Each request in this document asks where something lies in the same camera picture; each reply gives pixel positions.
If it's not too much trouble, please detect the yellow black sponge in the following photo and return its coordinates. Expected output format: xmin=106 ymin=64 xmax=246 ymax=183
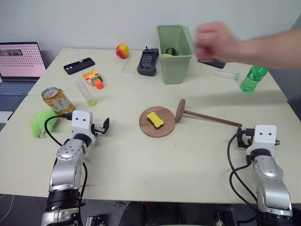
xmin=146 ymin=112 xmax=165 ymax=130

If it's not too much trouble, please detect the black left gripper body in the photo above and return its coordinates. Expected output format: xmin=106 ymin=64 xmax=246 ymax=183
xmin=91 ymin=123 xmax=105 ymax=136

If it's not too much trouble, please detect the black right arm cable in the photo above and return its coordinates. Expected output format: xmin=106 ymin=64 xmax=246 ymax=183
xmin=226 ymin=128 xmax=260 ymax=226

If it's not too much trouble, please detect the wooden peg stand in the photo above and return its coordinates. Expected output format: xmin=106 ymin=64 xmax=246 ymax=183
xmin=174 ymin=98 xmax=243 ymax=128

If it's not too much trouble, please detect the round wooden plate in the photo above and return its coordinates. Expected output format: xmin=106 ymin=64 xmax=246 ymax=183
xmin=139 ymin=106 xmax=176 ymax=138

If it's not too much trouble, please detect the black phone case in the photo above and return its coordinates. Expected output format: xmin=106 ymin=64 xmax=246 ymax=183
xmin=63 ymin=57 xmax=95 ymax=75

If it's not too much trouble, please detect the person's bare hand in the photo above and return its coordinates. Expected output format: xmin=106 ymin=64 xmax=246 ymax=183
xmin=194 ymin=20 xmax=241 ymax=64

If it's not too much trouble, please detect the pale green plastic bin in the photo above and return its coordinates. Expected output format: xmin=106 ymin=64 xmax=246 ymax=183
xmin=156 ymin=24 xmax=194 ymax=85

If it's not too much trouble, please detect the yellow drink can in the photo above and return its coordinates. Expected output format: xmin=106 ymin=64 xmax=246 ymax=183
xmin=41 ymin=87 xmax=76 ymax=115

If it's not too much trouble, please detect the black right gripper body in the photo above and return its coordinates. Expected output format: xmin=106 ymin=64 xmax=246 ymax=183
xmin=241 ymin=128 xmax=255 ymax=148

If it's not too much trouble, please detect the green fuzzy ball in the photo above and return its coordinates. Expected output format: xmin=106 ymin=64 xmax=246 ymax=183
xmin=29 ymin=110 xmax=61 ymax=139

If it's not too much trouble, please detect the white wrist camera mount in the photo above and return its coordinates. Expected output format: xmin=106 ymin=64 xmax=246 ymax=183
xmin=246 ymin=124 xmax=278 ymax=156
xmin=71 ymin=110 xmax=94 ymax=145

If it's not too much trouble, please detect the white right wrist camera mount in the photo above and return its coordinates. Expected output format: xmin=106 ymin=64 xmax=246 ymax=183
xmin=246 ymin=124 xmax=278 ymax=156

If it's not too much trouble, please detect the red yellow apple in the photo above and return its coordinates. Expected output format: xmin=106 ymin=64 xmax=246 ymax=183
xmin=115 ymin=43 xmax=130 ymax=59

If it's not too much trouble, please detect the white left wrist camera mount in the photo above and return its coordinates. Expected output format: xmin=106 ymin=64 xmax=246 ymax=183
xmin=71 ymin=110 xmax=94 ymax=145

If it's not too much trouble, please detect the yellow orange toy block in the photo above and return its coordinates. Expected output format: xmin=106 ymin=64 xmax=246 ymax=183
xmin=82 ymin=69 xmax=98 ymax=82

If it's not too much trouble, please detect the orange green toy block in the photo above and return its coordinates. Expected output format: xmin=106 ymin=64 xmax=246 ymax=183
xmin=87 ymin=75 xmax=105 ymax=90

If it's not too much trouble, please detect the open laptop pink screen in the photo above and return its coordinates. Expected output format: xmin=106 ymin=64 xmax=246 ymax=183
xmin=0 ymin=42 xmax=47 ymax=121

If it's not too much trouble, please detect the black handheld controller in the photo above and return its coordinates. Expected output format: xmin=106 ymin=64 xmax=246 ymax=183
xmin=137 ymin=46 xmax=159 ymax=77

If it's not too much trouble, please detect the transparent phone case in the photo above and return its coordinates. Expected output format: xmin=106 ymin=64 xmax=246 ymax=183
xmin=121 ymin=57 xmax=140 ymax=75

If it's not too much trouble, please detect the long clear tube green cap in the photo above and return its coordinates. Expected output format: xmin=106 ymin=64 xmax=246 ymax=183
xmin=75 ymin=80 xmax=98 ymax=106

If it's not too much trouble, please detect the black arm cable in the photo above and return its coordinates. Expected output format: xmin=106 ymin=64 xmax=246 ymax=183
xmin=226 ymin=128 xmax=260 ymax=226
xmin=44 ymin=113 xmax=88 ymax=203

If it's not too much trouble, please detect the green plastic soda bottle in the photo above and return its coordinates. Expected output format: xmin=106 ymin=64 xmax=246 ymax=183
xmin=239 ymin=65 xmax=269 ymax=93

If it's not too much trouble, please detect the plain black smartphone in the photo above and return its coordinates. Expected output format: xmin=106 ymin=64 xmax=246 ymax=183
xmin=197 ymin=58 xmax=226 ymax=70

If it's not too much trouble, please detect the short clear tube green cap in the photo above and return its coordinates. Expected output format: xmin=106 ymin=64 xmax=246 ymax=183
xmin=214 ymin=71 xmax=241 ymax=81

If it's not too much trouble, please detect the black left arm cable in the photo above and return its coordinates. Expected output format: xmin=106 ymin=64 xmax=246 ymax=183
xmin=44 ymin=113 xmax=88 ymax=203

